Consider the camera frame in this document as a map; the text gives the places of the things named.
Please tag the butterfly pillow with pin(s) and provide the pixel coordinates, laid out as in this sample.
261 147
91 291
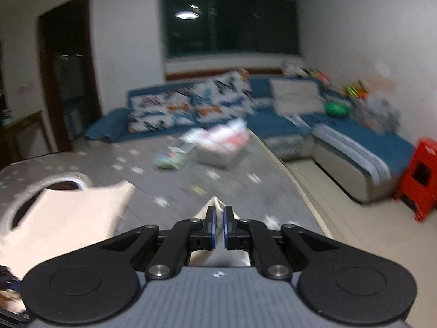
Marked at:
222 97
160 111

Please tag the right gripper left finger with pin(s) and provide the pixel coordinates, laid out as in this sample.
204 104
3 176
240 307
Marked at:
162 253

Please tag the grey star tablecloth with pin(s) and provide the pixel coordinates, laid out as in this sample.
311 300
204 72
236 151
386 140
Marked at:
256 185

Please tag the white tissue box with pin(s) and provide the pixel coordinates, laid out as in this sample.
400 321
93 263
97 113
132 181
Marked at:
222 144

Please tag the blue sectional sofa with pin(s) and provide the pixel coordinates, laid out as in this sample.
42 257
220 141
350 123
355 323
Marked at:
365 164

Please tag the black white plush toy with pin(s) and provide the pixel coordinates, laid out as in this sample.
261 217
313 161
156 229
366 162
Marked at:
289 69

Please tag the red plastic stool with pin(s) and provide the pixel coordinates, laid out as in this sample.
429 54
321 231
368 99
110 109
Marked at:
418 184

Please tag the cream knit garment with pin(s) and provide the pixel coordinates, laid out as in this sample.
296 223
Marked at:
61 221

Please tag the clear storage bin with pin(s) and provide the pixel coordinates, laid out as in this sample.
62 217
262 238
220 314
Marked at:
377 114

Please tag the white remote control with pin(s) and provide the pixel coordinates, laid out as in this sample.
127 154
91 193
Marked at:
183 144

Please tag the yellow toy pile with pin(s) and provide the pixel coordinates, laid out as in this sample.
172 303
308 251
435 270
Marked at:
356 90

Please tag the grey plain cushion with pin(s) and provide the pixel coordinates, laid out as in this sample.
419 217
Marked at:
295 96

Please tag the right butterfly pillow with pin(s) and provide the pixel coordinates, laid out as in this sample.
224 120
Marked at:
222 97

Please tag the left butterfly pillow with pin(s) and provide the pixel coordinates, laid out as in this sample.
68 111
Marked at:
160 111

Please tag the round induction cooktop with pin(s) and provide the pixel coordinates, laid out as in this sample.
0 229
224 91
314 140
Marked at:
16 210

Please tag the clear plastic card box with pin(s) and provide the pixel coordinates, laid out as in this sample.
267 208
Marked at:
169 160

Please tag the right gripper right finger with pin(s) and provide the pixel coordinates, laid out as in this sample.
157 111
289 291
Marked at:
276 253

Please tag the dark window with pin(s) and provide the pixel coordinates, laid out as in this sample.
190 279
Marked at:
207 27

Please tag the wooden side table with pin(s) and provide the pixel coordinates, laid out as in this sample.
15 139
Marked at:
17 136

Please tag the green round toy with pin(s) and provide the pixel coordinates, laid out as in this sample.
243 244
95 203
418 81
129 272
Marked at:
336 109

